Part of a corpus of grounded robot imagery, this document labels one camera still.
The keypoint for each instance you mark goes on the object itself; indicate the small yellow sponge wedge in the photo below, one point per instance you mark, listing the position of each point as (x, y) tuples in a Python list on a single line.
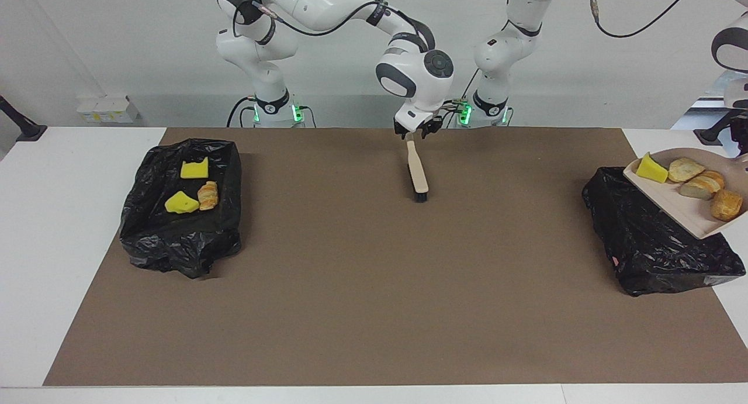
[(651, 170)]

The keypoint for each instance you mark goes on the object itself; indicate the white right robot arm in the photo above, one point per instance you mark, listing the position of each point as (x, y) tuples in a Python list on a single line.
[(421, 76)]

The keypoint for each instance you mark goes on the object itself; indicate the orange-brown sponge lump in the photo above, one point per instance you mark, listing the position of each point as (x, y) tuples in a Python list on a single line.
[(726, 205)]

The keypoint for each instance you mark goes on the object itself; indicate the yellow sponge piece dark dot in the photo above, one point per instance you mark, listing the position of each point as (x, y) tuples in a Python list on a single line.
[(181, 204)]

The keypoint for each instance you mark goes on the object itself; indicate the beige plastic dustpan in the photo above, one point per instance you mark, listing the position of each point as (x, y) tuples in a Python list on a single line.
[(684, 208)]

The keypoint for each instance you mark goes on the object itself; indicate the black bag bin pink mark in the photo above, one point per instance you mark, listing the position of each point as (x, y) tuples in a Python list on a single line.
[(648, 246)]

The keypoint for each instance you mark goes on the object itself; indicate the black bag-lined bin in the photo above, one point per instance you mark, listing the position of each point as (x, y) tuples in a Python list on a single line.
[(158, 246)]

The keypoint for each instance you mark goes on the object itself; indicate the white blue background furniture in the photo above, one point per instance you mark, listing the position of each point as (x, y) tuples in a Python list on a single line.
[(701, 109)]

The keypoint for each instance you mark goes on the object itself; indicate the black camera stand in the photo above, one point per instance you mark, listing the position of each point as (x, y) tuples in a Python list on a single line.
[(29, 133), (710, 136)]

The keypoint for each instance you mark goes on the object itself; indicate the brown table mat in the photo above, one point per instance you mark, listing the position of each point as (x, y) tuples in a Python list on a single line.
[(374, 287)]

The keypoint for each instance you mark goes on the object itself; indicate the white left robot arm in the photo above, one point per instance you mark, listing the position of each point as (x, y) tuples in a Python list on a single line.
[(497, 53)]

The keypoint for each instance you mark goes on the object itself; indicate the pale tan torn sponge piece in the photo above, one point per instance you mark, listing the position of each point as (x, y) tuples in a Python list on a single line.
[(685, 169), (701, 186), (207, 196)]

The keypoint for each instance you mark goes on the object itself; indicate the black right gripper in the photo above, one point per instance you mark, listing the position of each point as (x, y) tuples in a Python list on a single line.
[(422, 126)]

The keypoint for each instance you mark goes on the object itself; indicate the beige brush black bristles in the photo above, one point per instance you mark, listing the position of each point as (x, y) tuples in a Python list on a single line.
[(417, 173)]

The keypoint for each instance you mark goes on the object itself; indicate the notched yellow green sponge piece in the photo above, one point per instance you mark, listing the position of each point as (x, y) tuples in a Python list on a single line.
[(194, 170)]

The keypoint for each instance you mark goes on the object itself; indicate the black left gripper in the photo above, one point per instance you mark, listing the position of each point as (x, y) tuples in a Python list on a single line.
[(741, 136)]

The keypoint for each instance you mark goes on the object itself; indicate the white box yellow labels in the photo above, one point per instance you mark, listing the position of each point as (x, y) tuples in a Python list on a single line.
[(108, 109)]

